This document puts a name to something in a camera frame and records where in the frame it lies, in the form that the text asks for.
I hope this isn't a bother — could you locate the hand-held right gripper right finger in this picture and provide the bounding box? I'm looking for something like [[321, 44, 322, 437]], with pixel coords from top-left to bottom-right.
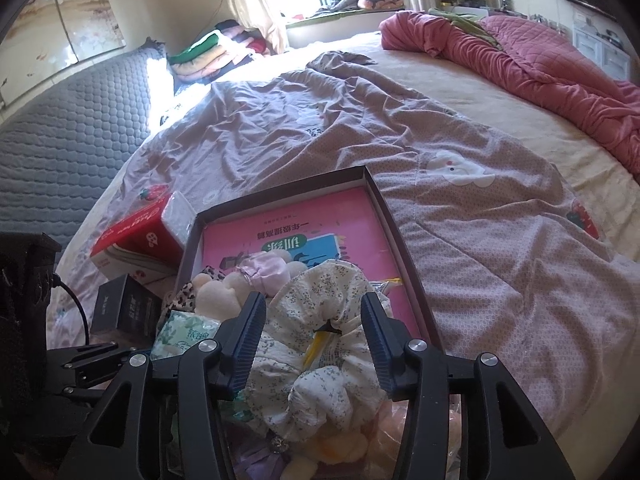
[[360, 292, 576, 480]]

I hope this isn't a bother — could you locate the red white tissue box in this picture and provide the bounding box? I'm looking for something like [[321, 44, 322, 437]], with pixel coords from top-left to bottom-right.
[[90, 192, 196, 281]]

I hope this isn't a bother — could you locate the leopard print scrunchie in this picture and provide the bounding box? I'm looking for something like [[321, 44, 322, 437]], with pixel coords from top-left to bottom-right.
[[167, 265, 228, 318]]

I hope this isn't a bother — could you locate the stack of folded clothes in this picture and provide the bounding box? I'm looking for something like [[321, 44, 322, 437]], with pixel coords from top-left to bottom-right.
[[167, 19, 271, 82]]

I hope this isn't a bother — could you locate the white floral scrunchie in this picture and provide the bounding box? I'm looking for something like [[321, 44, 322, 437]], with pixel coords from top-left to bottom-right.
[[245, 260, 397, 438]]

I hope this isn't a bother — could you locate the lilac floral duvet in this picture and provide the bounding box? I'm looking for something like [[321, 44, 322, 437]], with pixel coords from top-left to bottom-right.
[[47, 50, 640, 461]]

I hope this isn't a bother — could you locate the peach puff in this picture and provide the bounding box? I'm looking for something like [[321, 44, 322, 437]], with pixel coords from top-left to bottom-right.
[[350, 395, 463, 480]]

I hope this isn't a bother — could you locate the plush bear purple dress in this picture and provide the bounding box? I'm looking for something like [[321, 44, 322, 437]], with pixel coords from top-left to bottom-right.
[[235, 422, 373, 480]]

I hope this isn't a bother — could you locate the white drawer cabinet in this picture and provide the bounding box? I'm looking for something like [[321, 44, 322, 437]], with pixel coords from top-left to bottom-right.
[[572, 10, 629, 82]]

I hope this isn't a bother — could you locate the green striped cloth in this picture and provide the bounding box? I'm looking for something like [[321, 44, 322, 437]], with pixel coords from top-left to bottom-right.
[[429, 7, 502, 42]]

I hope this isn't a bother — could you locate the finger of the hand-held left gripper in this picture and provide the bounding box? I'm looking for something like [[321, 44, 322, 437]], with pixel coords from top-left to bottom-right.
[[75, 360, 123, 388], [62, 342, 132, 367]]

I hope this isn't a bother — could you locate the green window seat mat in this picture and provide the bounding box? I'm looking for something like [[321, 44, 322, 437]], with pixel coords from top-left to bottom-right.
[[286, 9, 383, 26]]

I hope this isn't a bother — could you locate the pink quilt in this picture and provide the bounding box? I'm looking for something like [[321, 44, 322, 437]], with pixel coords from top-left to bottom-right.
[[378, 10, 640, 181]]

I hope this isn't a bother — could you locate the green sponge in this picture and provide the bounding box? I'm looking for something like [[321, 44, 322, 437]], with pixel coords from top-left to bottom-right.
[[220, 390, 261, 428]]

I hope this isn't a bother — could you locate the plush bear pink hat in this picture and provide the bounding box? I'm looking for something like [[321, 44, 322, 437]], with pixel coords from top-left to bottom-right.
[[192, 251, 303, 323]]

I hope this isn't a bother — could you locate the cream bed sheet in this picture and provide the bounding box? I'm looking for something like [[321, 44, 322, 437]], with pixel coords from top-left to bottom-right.
[[350, 30, 640, 271]]

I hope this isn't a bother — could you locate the green print tissue pack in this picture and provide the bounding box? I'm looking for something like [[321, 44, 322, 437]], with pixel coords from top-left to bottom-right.
[[149, 309, 223, 363]]

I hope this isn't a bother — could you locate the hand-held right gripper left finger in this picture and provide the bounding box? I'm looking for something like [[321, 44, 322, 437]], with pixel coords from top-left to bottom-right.
[[82, 291, 268, 480]]

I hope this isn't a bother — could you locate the pink blue book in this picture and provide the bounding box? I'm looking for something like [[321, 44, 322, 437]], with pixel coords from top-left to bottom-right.
[[202, 185, 431, 343]]

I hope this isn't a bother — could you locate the grey quilted headboard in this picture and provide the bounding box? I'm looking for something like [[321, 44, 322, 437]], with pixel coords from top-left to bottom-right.
[[0, 37, 175, 261]]

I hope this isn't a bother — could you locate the glossy printed wardrobe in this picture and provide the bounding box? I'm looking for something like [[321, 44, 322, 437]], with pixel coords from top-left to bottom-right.
[[0, 0, 127, 107]]

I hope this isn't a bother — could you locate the black cable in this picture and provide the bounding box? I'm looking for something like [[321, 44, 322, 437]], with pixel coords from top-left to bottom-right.
[[50, 271, 92, 349]]

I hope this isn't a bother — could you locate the black cardboard box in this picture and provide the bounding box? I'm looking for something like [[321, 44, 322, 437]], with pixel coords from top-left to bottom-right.
[[94, 275, 163, 339]]

